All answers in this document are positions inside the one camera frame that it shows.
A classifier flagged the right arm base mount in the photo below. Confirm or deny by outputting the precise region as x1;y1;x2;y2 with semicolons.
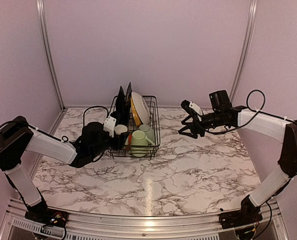
219;195;263;229

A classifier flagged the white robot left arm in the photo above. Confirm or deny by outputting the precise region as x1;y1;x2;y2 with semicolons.
0;116;116;223

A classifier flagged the aluminium frame rail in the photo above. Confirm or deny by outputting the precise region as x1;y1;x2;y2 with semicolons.
0;198;289;240

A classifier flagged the light green mug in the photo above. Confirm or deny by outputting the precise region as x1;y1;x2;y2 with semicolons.
124;130;155;158

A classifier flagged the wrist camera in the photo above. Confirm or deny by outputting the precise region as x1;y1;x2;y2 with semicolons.
180;99;204;116
82;116;116;138

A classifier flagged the black square floral plate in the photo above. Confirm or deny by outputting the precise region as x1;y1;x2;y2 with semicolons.
115;86;126;124

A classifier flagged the light green ceramic bowl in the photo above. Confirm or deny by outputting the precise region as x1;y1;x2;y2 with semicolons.
138;124;155;142

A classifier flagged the brown grey metal-lined cup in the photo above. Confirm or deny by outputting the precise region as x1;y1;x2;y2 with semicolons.
114;124;129;141

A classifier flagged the round brown rim floral plate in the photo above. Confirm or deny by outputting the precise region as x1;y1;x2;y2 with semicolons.
131;91;150;125

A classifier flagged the black wire dish rack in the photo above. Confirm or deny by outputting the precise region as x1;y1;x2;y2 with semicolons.
107;95;161;159

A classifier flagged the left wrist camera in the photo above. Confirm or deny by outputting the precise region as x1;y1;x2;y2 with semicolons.
82;116;116;138

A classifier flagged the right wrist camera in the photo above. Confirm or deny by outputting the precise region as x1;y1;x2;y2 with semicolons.
180;99;204;116

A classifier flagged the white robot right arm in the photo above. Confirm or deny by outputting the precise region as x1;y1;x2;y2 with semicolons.
178;106;297;224

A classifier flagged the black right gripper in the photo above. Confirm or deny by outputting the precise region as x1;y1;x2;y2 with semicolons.
178;110;223;139

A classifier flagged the white square floral plate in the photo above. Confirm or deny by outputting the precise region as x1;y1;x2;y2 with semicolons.
124;82;132;125

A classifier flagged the yellow polka dot plate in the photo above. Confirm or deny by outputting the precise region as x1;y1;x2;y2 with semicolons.
130;97;142;127

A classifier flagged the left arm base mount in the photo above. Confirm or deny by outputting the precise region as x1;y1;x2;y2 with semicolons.
24;197;68;228

